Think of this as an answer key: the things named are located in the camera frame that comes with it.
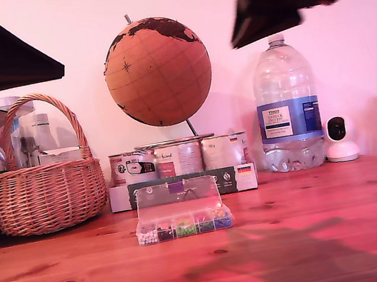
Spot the clear plastic packet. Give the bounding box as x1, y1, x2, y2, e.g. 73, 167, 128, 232
0, 93, 46, 173

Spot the large clear water bottle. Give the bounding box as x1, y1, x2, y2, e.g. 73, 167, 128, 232
245, 29, 331, 176

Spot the white plastic bottle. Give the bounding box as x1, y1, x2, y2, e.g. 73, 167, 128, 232
26, 111, 58, 157

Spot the cork globe on stand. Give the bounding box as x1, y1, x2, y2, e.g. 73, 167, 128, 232
94, 0, 223, 153

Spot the white carton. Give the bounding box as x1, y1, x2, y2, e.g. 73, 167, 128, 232
37, 144, 84, 167

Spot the tin can black label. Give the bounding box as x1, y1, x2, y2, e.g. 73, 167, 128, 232
108, 147, 160, 188

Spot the grey cardboard can tray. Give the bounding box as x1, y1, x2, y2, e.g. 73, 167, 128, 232
107, 161, 261, 213

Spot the clear plastic pin box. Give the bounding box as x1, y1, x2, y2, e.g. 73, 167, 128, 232
128, 172, 237, 248

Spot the small white round camera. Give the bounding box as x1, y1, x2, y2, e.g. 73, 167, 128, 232
320, 112, 362, 165

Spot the wicker basket with handle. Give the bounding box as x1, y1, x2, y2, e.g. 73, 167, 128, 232
0, 84, 113, 242

